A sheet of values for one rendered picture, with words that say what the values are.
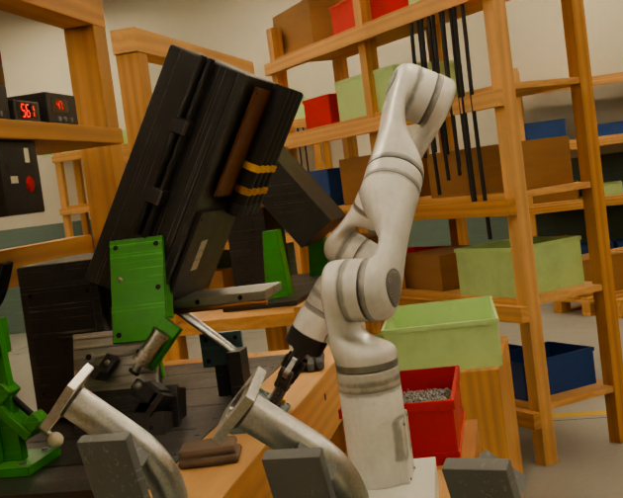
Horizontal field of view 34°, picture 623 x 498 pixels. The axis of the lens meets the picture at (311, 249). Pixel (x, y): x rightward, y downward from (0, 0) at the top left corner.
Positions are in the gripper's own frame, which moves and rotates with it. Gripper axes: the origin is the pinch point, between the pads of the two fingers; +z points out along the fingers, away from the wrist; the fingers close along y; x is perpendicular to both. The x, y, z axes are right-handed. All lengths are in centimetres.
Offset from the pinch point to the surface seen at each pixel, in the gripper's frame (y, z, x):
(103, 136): -52, -19, -71
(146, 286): -9.7, -3.7, -34.3
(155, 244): -11.8, -11.6, -36.9
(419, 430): 1.3, -8.4, 26.0
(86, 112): -86, -17, -92
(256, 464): 22.3, 4.6, 4.2
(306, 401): -21.2, 4.5, 4.1
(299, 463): 111, -32, 13
